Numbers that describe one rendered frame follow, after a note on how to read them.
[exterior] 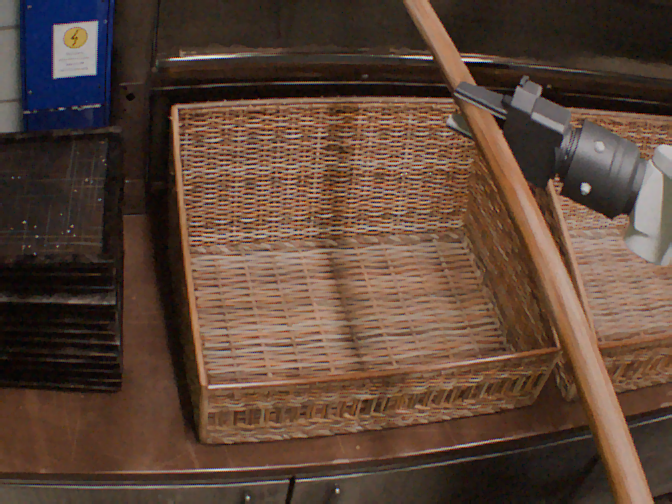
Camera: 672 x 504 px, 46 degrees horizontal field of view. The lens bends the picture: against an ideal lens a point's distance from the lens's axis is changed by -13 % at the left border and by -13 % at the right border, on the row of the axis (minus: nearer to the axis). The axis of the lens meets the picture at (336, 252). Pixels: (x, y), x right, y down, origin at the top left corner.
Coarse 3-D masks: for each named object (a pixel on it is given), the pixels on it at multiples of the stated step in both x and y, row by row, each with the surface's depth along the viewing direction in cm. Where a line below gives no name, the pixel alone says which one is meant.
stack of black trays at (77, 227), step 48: (0, 144) 124; (48, 144) 125; (96, 144) 127; (0, 192) 117; (48, 192) 118; (96, 192) 119; (0, 240) 110; (48, 240) 112; (96, 240) 113; (0, 288) 111; (48, 288) 112; (96, 288) 112; (0, 336) 117; (48, 336) 119; (96, 336) 121; (0, 384) 127; (48, 384) 127; (96, 384) 129
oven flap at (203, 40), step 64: (192, 0) 130; (256, 0) 132; (320, 0) 135; (384, 0) 137; (448, 0) 140; (512, 0) 142; (576, 0) 145; (192, 64) 133; (256, 64) 136; (384, 64) 141; (512, 64) 146; (576, 64) 151; (640, 64) 154
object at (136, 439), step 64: (128, 256) 152; (128, 320) 142; (128, 384) 133; (0, 448) 119; (64, 448) 122; (128, 448) 124; (192, 448) 127; (256, 448) 129; (320, 448) 131; (384, 448) 132; (448, 448) 134; (512, 448) 141; (576, 448) 148; (640, 448) 158
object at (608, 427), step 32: (416, 0) 104; (448, 64) 94; (480, 128) 87; (512, 160) 83; (512, 192) 80; (512, 224) 80; (544, 224) 78; (544, 256) 75; (544, 288) 74; (576, 320) 70; (576, 352) 68; (576, 384) 67; (608, 384) 66; (608, 416) 63; (608, 448) 62; (608, 480) 61; (640, 480) 59
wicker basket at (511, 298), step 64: (192, 128) 142; (320, 128) 148; (384, 128) 151; (256, 192) 151; (320, 192) 154; (384, 192) 158; (448, 192) 161; (192, 256) 153; (256, 256) 155; (320, 256) 157; (384, 256) 160; (448, 256) 162; (512, 256) 146; (192, 320) 121; (256, 320) 145; (320, 320) 147; (384, 320) 149; (448, 320) 151; (512, 320) 147; (192, 384) 131; (256, 384) 119; (320, 384) 122; (384, 384) 126; (448, 384) 129; (512, 384) 143
